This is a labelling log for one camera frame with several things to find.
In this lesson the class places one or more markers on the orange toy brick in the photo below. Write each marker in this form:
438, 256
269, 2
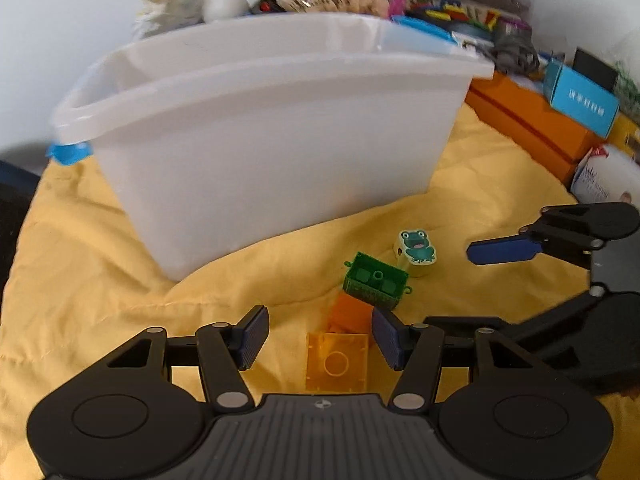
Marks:
350, 315

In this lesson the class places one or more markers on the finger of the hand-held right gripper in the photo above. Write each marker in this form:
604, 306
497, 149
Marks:
500, 251
550, 315

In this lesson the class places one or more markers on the green toy cart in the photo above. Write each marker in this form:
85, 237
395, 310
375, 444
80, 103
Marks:
375, 280

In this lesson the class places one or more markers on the orange box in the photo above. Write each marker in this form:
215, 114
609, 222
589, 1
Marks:
525, 115

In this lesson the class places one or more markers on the pink toy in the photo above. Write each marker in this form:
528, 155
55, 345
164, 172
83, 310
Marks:
398, 1

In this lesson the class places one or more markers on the light blue cardboard box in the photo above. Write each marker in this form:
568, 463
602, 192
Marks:
582, 100

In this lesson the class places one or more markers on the frog print toy block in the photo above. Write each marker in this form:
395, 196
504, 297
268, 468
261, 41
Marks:
416, 252

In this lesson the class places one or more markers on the amber yellow toy brick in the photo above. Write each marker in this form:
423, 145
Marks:
337, 362

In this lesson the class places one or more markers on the white printed package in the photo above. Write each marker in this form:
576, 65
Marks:
607, 175

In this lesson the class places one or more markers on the yellow cloth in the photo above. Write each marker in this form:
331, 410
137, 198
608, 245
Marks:
90, 260

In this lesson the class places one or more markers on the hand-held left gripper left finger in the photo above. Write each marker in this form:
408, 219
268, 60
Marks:
252, 337

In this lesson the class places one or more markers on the yellow box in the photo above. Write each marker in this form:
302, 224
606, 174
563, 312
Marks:
627, 137

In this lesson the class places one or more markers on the white plastic bin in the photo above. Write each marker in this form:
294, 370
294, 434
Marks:
275, 150

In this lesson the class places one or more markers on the black box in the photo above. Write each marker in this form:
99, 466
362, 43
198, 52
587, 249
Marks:
597, 67

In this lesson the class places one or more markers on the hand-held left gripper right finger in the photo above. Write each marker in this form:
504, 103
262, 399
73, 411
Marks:
387, 340

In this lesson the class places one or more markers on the white ball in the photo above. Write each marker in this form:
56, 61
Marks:
225, 5

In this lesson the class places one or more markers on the grey bundle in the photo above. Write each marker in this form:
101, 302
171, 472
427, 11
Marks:
515, 50

